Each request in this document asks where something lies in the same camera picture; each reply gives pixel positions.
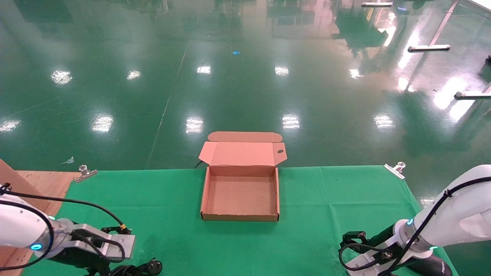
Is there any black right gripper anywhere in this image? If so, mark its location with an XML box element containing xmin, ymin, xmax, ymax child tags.
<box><xmin>368</xmin><ymin>225</ymin><xmax>454</xmax><ymax>276</ymax></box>

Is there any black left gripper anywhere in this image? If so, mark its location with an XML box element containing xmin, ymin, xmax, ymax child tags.
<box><xmin>50</xmin><ymin>247</ymin><xmax>115</xmax><ymax>276</ymax></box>

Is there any black power cable with plug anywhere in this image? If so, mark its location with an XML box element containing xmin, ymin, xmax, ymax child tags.
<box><xmin>109</xmin><ymin>259</ymin><xmax>163</xmax><ymax>276</ymax></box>

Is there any open brown cardboard box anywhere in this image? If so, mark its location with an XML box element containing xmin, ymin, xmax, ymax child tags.
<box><xmin>198</xmin><ymin>131</ymin><xmax>287</xmax><ymax>222</ymax></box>

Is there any silver binder clip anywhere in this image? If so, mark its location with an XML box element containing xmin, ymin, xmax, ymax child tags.
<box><xmin>384</xmin><ymin>162</ymin><xmax>406</xmax><ymax>180</ymax></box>
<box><xmin>75</xmin><ymin>165</ymin><xmax>98</xmax><ymax>184</ymax></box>

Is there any green table cloth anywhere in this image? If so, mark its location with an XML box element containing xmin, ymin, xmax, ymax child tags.
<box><xmin>21</xmin><ymin>166</ymin><xmax>459</xmax><ymax>276</ymax></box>

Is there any grey metal stand foot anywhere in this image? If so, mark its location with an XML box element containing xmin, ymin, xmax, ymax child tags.
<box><xmin>455</xmin><ymin>82</ymin><xmax>491</xmax><ymax>100</ymax></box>

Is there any white metal stand with pole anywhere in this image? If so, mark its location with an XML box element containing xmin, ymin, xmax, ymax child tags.
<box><xmin>408</xmin><ymin>0</ymin><xmax>460</xmax><ymax>52</ymax></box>

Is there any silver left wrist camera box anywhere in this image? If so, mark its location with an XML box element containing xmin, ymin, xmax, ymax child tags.
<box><xmin>58</xmin><ymin>223</ymin><xmax>135</xmax><ymax>262</ymax></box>

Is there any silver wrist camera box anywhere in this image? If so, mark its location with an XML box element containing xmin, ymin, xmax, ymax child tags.
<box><xmin>58</xmin><ymin>223</ymin><xmax>135</xmax><ymax>262</ymax></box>
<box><xmin>340</xmin><ymin>231</ymin><xmax>409</xmax><ymax>276</ymax></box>

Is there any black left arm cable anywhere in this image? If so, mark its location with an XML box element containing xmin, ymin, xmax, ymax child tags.
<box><xmin>0</xmin><ymin>183</ymin><xmax>132</xmax><ymax>271</ymax></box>

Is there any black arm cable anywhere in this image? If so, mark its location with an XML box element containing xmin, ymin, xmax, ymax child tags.
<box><xmin>0</xmin><ymin>183</ymin><xmax>132</xmax><ymax>271</ymax></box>
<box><xmin>338</xmin><ymin>176</ymin><xmax>491</xmax><ymax>276</ymax></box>

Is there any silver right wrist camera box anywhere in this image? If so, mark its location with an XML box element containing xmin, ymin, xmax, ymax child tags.
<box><xmin>340</xmin><ymin>231</ymin><xmax>409</xmax><ymax>276</ymax></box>

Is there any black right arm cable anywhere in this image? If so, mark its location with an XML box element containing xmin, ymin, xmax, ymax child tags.
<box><xmin>338</xmin><ymin>176</ymin><xmax>491</xmax><ymax>276</ymax></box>

